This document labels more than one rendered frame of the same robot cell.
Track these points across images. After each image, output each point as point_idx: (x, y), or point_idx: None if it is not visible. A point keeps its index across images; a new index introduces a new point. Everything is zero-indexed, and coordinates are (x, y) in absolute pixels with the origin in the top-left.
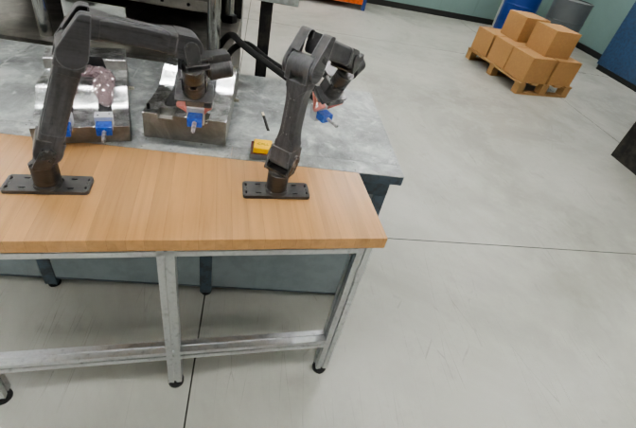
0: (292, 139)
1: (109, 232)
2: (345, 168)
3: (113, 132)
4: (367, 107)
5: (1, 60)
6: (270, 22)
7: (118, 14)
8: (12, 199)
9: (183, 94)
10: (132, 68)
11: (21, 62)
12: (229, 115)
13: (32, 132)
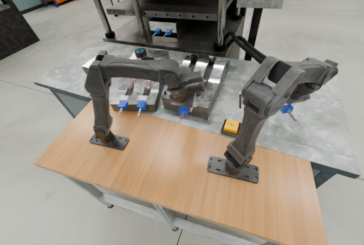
0: (246, 148)
1: (122, 184)
2: (298, 153)
3: (147, 107)
4: (330, 87)
5: (121, 57)
6: (259, 20)
7: (172, 27)
8: (92, 147)
9: (174, 97)
10: (173, 58)
11: (128, 57)
12: (214, 98)
13: (111, 105)
